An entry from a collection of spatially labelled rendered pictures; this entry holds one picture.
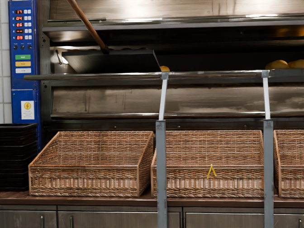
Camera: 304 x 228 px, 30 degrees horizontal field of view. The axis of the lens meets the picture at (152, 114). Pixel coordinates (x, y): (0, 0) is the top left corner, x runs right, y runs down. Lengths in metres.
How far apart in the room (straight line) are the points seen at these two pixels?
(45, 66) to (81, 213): 0.96
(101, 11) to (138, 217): 1.20
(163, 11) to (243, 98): 0.65
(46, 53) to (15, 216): 0.97
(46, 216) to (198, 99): 1.04
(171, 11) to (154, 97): 0.49
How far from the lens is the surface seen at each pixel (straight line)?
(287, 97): 3.16
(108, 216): 2.73
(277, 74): 3.14
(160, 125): 2.56
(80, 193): 2.79
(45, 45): 3.31
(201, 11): 3.14
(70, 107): 3.26
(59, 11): 3.30
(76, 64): 3.54
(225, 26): 3.00
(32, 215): 2.83
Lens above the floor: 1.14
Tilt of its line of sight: 4 degrees down
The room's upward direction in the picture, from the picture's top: 1 degrees counter-clockwise
